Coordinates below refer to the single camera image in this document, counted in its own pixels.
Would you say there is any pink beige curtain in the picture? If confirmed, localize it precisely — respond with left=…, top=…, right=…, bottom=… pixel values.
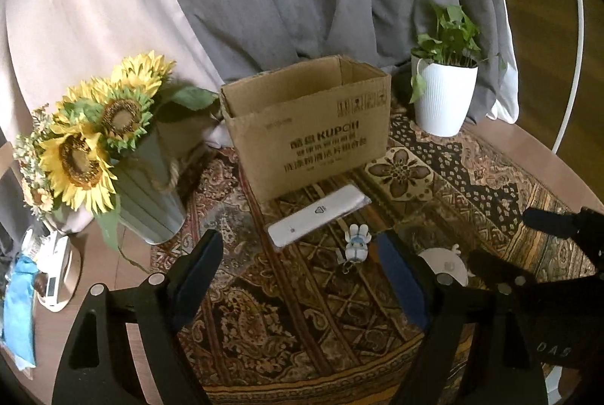
left=1, top=0, right=242, bottom=139

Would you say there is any white ribbed plant pot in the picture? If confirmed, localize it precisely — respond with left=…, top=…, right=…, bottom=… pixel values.
left=411, top=56, right=478, bottom=138

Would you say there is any small nurse doll keychain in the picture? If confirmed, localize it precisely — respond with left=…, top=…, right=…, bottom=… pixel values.
left=336, top=224, right=371, bottom=274

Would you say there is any patterned persian rug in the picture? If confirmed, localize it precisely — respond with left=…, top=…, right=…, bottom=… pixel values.
left=149, top=102, right=597, bottom=405

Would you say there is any light blue cloth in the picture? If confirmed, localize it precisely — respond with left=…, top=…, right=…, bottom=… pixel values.
left=1, top=256, right=38, bottom=371

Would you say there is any white round whale gadget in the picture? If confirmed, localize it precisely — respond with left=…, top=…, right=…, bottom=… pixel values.
left=419, top=243, right=473, bottom=286

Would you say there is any green pothos plant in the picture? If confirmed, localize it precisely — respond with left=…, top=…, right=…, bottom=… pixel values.
left=410, top=0, right=510, bottom=104

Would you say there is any sunflower bouquet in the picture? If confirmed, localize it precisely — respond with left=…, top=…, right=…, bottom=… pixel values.
left=14, top=51, right=220, bottom=250

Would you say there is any white long packaged item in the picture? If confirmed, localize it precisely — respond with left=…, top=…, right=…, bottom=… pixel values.
left=267, top=184, right=371, bottom=249

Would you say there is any brown cardboard box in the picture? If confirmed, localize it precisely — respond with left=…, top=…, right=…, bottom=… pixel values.
left=220, top=56, right=391, bottom=203

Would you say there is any grey green flower pot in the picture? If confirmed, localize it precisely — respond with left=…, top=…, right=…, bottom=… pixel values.
left=114, top=130, right=185, bottom=245

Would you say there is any white arc floor lamp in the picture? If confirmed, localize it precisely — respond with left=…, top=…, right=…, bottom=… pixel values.
left=552, top=0, right=587, bottom=156

